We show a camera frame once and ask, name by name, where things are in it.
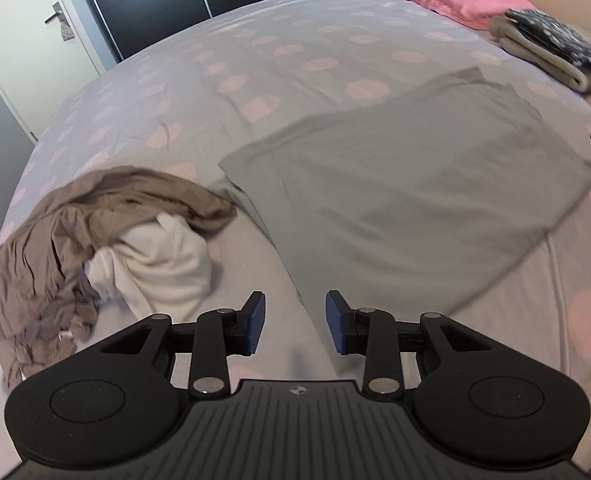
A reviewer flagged tan garment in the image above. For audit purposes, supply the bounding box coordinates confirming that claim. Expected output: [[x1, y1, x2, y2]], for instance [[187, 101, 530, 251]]
[[0, 165, 239, 391]]

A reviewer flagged beige folded garment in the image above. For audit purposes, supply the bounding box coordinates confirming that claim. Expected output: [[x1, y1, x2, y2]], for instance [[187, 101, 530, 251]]
[[489, 12, 591, 93]]

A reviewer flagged grey t-shirt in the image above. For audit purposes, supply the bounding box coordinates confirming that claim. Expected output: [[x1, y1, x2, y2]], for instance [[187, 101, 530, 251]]
[[218, 66, 591, 321]]

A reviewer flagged white garment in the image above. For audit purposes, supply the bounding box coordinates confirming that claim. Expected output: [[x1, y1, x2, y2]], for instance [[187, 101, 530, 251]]
[[0, 211, 212, 392]]

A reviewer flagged black sliding wardrobe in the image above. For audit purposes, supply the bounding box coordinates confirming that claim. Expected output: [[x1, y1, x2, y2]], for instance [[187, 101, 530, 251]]
[[70, 0, 296, 61]]

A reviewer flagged dark floral folded garment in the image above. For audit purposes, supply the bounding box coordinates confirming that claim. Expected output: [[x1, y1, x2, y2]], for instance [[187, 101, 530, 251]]
[[505, 7, 591, 68]]

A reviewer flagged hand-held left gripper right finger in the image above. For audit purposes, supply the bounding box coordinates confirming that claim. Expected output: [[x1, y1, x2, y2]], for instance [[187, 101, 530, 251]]
[[324, 289, 496, 401]]

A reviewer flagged bed with polka dot sheet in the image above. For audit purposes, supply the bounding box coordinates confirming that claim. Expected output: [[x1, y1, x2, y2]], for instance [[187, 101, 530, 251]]
[[0, 0, 591, 480]]

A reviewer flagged cream door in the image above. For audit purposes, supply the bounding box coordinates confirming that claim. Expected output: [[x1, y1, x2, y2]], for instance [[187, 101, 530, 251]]
[[0, 0, 106, 143]]

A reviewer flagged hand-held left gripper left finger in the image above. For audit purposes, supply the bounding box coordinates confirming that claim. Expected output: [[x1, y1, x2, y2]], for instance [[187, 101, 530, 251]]
[[98, 290, 267, 401]]

